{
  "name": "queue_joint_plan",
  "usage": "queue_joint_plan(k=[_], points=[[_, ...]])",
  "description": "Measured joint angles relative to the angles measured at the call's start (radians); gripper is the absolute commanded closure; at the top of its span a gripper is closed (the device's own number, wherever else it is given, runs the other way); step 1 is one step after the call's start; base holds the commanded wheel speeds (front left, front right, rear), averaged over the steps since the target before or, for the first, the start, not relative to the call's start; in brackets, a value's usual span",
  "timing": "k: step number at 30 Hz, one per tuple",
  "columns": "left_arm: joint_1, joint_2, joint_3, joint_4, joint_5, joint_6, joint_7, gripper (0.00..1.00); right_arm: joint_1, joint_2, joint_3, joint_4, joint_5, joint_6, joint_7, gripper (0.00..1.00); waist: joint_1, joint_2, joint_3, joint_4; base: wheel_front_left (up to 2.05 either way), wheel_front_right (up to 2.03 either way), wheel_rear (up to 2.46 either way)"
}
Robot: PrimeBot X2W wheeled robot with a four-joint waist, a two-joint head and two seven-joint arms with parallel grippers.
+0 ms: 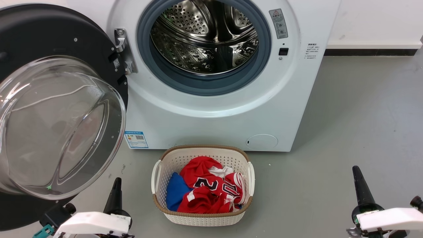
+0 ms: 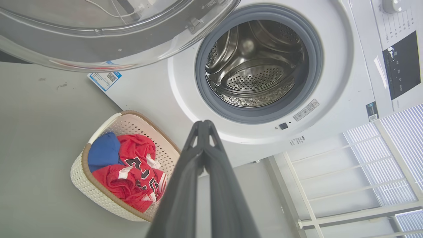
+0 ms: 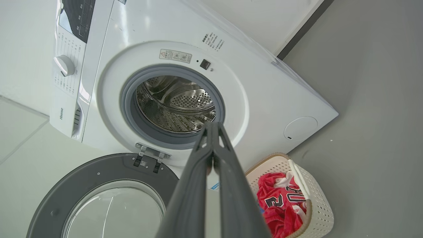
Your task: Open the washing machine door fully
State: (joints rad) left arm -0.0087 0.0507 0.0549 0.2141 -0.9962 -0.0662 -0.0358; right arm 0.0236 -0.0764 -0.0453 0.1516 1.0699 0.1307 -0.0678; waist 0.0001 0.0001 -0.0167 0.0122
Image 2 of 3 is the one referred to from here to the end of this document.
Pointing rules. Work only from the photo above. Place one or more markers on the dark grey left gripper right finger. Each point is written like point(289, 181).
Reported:
point(228, 205)

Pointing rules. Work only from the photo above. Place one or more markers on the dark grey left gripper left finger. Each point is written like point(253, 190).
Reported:
point(180, 201)

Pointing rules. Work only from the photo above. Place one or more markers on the round dark washing machine door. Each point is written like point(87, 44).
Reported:
point(82, 49)

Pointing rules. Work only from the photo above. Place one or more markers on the white washing machine body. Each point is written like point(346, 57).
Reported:
point(340, 66)

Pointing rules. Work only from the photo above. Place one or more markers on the red basketball jersey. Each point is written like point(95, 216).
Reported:
point(132, 185)

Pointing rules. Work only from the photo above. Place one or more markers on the blue garment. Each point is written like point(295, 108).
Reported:
point(104, 152)

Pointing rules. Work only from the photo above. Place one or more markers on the cream perforated laundry basket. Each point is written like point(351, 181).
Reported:
point(81, 185)

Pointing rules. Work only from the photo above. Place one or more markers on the white warning sticker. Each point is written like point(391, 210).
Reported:
point(306, 110)

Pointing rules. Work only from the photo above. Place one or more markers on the steel perforated washer drum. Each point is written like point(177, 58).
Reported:
point(254, 66)

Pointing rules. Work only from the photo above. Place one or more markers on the blue white energy label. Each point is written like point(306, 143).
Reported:
point(105, 80)

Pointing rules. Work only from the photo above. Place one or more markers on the small QR code sticker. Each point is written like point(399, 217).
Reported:
point(372, 111)

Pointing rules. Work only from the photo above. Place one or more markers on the black display control panel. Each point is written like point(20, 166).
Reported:
point(403, 66)

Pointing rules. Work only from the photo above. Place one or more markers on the white round control knob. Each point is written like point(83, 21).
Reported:
point(392, 5)

